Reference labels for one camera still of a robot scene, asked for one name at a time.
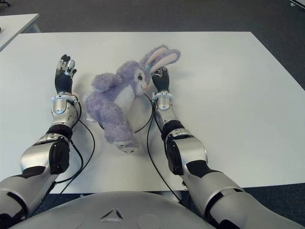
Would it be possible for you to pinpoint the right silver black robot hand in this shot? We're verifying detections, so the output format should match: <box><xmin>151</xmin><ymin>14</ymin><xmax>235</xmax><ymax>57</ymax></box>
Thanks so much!
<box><xmin>151</xmin><ymin>66</ymin><xmax>170</xmax><ymax>93</ymax></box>

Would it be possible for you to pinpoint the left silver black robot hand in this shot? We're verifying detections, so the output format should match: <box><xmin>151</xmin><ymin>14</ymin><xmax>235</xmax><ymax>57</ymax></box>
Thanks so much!
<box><xmin>54</xmin><ymin>54</ymin><xmax>77</xmax><ymax>95</ymax></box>

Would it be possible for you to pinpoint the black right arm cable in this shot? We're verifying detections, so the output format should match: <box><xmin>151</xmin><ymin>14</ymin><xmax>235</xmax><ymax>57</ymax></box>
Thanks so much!
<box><xmin>146</xmin><ymin>99</ymin><xmax>182</xmax><ymax>203</ymax></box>

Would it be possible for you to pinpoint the purple plush bunny doll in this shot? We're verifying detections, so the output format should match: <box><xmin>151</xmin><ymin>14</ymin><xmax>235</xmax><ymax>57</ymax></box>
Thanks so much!
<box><xmin>85</xmin><ymin>44</ymin><xmax>182</xmax><ymax>153</ymax></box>

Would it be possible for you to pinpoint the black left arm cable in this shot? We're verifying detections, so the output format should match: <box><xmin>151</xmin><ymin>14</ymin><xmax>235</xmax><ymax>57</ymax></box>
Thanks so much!
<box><xmin>44</xmin><ymin>93</ymin><xmax>96</xmax><ymax>195</ymax></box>

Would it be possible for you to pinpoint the white plate black rim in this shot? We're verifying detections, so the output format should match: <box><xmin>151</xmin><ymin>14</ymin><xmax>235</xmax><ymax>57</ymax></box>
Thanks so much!
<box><xmin>95</xmin><ymin>92</ymin><xmax>153</xmax><ymax>134</ymax></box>

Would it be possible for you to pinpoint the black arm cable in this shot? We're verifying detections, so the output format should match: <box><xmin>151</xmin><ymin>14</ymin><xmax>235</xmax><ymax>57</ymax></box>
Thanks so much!
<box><xmin>146</xmin><ymin>99</ymin><xmax>182</xmax><ymax>203</ymax></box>
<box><xmin>44</xmin><ymin>93</ymin><xmax>96</xmax><ymax>195</ymax></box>

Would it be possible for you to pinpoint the white side table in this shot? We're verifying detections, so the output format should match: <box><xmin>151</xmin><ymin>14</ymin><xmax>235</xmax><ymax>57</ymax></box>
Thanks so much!
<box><xmin>0</xmin><ymin>13</ymin><xmax>41</xmax><ymax>52</ymax></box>

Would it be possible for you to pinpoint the silver robot torso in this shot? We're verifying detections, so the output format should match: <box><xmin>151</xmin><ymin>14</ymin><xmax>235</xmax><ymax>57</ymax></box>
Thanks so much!
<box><xmin>9</xmin><ymin>190</ymin><xmax>210</xmax><ymax>229</ymax></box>

